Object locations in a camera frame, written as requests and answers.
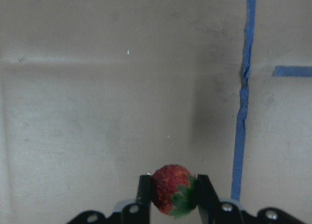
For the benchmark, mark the strawberry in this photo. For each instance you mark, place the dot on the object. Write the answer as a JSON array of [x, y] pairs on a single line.
[[173, 191]]

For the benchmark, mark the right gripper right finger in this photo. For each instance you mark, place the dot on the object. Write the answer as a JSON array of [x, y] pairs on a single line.
[[226, 211]]

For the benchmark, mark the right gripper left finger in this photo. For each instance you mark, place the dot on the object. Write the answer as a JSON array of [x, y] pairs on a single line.
[[128, 212]]

